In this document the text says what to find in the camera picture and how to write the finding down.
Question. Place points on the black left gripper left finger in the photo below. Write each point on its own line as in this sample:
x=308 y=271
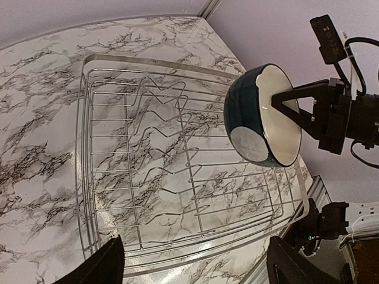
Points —
x=105 y=266

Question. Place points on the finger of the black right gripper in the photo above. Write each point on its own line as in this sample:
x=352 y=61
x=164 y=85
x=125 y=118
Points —
x=315 y=123
x=311 y=90

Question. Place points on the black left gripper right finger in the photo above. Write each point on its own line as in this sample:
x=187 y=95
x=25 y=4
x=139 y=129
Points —
x=285 y=265

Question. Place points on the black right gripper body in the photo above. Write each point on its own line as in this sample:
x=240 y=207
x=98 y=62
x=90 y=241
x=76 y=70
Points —
x=336 y=108

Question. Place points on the dark teal mug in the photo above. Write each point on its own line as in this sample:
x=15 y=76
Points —
x=258 y=132

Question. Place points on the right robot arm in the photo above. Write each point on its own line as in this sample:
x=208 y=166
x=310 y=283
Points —
x=362 y=129

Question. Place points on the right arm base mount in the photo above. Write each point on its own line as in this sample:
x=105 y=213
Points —
x=308 y=236

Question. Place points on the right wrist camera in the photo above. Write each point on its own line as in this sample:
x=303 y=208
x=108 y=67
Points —
x=331 y=47

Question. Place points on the metal wire dish rack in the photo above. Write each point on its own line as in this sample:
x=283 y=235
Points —
x=154 y=166

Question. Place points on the right aluminium frame post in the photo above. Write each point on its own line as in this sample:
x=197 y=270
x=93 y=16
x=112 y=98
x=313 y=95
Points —
x=209 y=7

